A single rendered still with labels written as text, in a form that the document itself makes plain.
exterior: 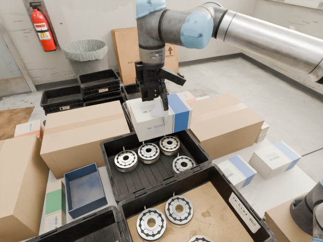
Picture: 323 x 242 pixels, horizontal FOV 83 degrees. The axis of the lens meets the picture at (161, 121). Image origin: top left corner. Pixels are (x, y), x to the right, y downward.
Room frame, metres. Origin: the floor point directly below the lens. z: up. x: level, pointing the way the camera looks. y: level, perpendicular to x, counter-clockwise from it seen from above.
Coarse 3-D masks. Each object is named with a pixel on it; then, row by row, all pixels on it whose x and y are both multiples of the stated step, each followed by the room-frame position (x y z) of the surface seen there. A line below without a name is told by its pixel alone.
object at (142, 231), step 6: (144, 210) 0.29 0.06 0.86; (150, 210) 0.29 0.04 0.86; (156, 210) 0.29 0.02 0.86; (144, 216) 0.27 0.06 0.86; (156, 216) 0.27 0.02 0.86; (162, 216) 0.27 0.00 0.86; (138, 222) 0.25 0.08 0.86; (162, 222) 0.25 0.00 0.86; (138, 228) 0.23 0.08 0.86; (144, 228) 0.23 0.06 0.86; (162, 228) 0.23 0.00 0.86; (144, 234) 0.21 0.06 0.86; (150, 234) 0.21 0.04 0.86; (156, 234) 0.21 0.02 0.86; (150, 240) 0.20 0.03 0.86
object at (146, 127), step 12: (168, 96) 0.60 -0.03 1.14; (180, 96) 0.60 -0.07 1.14; (132, 108) 0.52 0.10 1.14; (144, 108) 0.52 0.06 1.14; (180, 108) 0.52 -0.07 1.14; (132, 120) 0.53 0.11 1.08; (144, 120) 0.46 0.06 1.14; (156, 120) 0.47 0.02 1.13; (168, 120) 0.48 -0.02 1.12; (180, 120) 0.50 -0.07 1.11; (144, 132) 0.45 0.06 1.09; (156, 132) 0.47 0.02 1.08; (168, 132) 0.48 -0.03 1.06
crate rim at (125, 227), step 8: (200, 168) 0.42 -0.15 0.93; (208, 168) 0.42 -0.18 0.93; (216, 168) 0.42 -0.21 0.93; (184, 176) 0.38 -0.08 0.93; (224, 176) 0.38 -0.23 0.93; (160, 184) 0.35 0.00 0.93; (168, 184) 0.35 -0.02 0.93; (232, 184) 0.35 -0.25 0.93; (144, 192) 0.32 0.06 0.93; (152, 192) 0.32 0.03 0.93; (128, 200) 0.29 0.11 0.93; (120, 208) 0.26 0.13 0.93; (248, 208) 0.26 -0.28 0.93; (120, 216) 0.24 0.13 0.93; (256, 216) 0.25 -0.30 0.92; (264, 224) 0.22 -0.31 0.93; (128, 232) 0.19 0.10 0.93; (272, 232) 0.19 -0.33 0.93; (128, 240) 0.17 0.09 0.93; (272, 240) 0.17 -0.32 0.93
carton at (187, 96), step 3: (180, 93) 1.09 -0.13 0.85; (183, 93) 1.09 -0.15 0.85; (186, 93) 1.09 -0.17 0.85; (189, 93) 1.09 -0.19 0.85; (183, 96) 1.05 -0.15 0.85; (186, 96) 1.05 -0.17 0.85; (189, 96) 1.05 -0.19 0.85; (192, 96) 1.05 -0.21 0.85; (186, 99) 1.01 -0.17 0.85; (189, 99) 1.01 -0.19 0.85; (192, 99) 1.01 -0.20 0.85; (195, 99) 1.01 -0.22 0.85; (186, 102) 0.98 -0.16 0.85
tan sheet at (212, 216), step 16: (192, 192) 0.37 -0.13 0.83; (208, 192) 0.37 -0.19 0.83; (160, 208) 0.31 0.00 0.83; (208, 208) 0.31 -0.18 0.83; (224, 208) 0.31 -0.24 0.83; (128, 224) 0.25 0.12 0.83; (192, 224) 0.25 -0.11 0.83; (208, 224) 0.25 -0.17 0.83; (224, 224) 0.25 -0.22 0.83; (240, 224) 0.25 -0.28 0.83; (160, 240) 0.20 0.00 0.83; (176, 240) 0.20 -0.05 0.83; (224, 240) 0.20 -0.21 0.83; (240, 240) 0.20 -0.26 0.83
